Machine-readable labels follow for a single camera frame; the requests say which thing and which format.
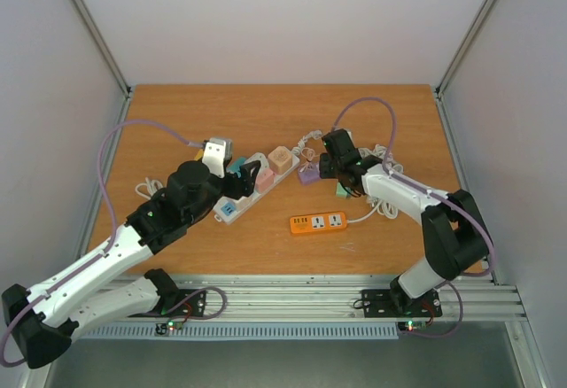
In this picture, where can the pink cube socket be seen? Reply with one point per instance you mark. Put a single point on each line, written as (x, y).
(264, 180)

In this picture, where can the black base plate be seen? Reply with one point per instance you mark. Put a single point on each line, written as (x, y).
(377, 303)
(184, 302)

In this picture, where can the green small adapter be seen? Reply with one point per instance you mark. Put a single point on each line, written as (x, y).
(341, 192)

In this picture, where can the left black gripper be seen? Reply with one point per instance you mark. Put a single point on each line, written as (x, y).
(246, 181)

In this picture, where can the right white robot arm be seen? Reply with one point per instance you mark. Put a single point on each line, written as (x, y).
(453, 231)

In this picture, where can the orange power strip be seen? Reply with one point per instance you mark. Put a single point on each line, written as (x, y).
(317, 223)

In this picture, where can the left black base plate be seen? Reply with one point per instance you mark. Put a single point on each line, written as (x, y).
(184, 302)

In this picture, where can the teal power strip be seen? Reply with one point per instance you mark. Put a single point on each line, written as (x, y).
(234, 167)

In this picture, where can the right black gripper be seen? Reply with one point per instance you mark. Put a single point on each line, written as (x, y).
(334, 163)

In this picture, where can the aluminium rail frame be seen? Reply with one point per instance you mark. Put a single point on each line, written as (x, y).
(271, 275)

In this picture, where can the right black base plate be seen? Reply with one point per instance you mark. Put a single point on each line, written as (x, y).
(377, 303)

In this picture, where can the white round switch socket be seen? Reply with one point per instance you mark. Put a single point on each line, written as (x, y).
(261, 157)

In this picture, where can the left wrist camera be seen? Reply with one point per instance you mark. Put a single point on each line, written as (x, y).
(217, 155)

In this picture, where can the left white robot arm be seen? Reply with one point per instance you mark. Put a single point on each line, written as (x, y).
(43, 318)

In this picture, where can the grey slotted cable duct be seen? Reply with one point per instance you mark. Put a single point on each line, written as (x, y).
(247, 331)

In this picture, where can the peach cube adapter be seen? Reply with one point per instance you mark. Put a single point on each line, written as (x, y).
(280, 160)

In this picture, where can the purple power strip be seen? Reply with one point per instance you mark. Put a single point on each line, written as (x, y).
(309, 175)

